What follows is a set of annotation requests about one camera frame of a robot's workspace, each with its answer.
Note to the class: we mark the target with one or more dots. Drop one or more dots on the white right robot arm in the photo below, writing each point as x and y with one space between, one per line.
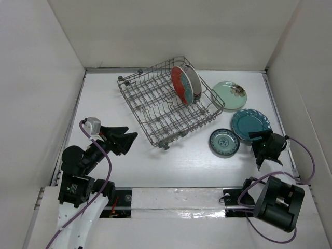
268 198

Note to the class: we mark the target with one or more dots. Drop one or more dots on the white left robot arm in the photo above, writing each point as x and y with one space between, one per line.
85 187

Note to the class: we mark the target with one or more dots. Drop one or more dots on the light green floral plate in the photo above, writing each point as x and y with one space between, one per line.
229 95

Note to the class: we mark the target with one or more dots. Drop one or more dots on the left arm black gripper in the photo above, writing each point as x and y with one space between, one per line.
118 143

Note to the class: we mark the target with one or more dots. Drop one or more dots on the small blue patterned plate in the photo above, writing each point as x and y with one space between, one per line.
224 142

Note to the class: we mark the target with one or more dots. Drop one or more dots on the red teal floral plate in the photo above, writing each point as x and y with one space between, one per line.
182 85

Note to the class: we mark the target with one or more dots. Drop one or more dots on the dark teal scalloped plate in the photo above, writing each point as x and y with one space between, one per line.
249 120

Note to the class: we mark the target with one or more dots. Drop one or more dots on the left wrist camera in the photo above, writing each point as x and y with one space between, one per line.
90 126

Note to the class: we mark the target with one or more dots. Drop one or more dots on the white green rimmed plate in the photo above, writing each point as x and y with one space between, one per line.
195 81

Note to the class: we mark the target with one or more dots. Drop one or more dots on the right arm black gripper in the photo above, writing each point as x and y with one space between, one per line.
266 134

